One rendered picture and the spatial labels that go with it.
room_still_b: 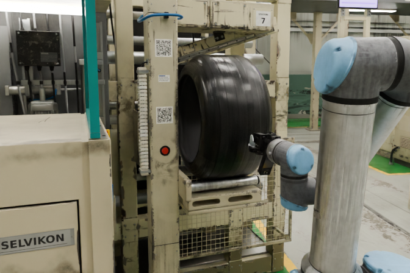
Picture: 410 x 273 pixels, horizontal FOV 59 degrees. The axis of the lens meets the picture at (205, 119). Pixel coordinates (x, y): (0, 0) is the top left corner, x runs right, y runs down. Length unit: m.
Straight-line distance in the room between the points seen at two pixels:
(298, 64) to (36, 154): 11.34
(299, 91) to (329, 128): 11.03
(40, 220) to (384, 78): 0.73
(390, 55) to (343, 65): 0.10
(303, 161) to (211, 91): 0.50
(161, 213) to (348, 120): 1.09
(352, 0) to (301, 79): 6.43
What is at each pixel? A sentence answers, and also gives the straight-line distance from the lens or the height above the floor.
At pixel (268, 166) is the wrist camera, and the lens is 1.39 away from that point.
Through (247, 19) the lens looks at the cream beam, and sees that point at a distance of 2.02.
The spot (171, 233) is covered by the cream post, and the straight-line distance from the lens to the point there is 1.74.
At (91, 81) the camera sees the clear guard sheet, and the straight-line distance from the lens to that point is 0.74.
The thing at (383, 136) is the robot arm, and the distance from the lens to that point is 1.02.
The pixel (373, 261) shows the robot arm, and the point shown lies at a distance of 1.11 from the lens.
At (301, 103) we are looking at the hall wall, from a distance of 11.90.
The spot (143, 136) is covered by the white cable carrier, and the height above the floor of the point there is 1.13.
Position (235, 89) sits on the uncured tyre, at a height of 1.34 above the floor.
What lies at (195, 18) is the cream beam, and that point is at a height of 1.68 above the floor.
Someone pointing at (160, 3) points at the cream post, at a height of 1.69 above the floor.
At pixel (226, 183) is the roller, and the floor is 0.91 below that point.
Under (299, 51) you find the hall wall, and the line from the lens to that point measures 11.93.
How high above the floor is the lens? 1.40
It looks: 7 degrees down
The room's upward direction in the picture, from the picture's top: straight up
